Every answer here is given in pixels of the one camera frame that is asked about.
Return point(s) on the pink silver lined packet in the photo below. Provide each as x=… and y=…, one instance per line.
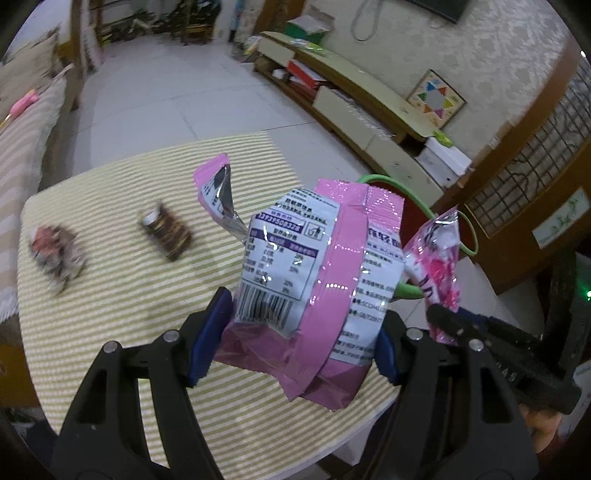
x=210, y=180

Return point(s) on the green white cardboard box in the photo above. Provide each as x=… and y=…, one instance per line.
x=307, y=27

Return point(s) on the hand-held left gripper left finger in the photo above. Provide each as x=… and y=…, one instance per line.
x=212, y=332

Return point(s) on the wooden lattice screen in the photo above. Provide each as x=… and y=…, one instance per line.
x=531, y=175

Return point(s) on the person's right hand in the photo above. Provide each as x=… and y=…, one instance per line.
x=545, y=429

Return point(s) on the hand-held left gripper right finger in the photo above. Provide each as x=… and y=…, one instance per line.
x=385, y=355

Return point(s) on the small pink patterned packet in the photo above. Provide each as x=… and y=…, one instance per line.
x=436, y=272

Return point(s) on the pink plush toy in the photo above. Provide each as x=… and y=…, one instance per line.
x=23, y=104

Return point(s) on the wooden chair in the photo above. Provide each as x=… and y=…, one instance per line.
x=198, y=23

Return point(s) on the beige striped sofa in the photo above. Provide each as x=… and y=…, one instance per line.
x=23, y=161

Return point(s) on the red folders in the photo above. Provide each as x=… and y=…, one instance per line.
x=307, y=74

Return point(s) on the low wooden television cabinet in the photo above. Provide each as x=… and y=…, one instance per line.
x=369, y=106

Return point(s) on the framed star checkers board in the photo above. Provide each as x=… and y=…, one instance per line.
x=435, y=99

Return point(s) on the dark brown snack packet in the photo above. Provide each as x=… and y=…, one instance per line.
x=166, y=233

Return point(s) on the black wall television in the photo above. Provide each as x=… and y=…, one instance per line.
x=443, y=9

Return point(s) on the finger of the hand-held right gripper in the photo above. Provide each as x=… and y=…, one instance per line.
x=450, y=325
x=508, y=332

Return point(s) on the crumpled brown white wrapper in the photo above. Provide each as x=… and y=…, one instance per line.
x=55, y=256

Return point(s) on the large pink snack packet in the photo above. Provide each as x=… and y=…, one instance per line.
x=341, y=258

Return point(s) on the green rimmed bin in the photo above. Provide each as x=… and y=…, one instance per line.
x=412, y=221

